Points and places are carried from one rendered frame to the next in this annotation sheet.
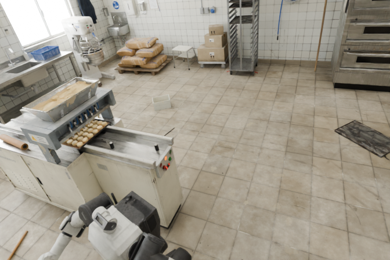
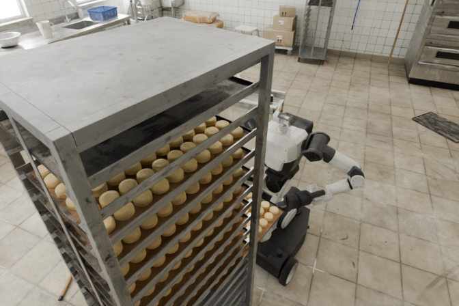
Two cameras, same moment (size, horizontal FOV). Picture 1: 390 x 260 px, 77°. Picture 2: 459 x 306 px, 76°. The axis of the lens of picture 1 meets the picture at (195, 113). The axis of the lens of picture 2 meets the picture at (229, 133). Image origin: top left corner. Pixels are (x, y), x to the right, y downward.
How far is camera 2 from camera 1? 1.15 m
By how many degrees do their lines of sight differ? 4
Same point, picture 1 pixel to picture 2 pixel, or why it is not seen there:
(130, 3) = not seen: outside the picture
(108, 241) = (285, 136)
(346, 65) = (425, 59)
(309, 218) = (395, 183)
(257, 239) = (349, 195)
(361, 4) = not seen: outside the picture
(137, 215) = (300, 124)
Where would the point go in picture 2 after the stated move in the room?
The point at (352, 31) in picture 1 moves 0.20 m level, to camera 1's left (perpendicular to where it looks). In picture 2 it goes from (436, 24) to (423, 24)
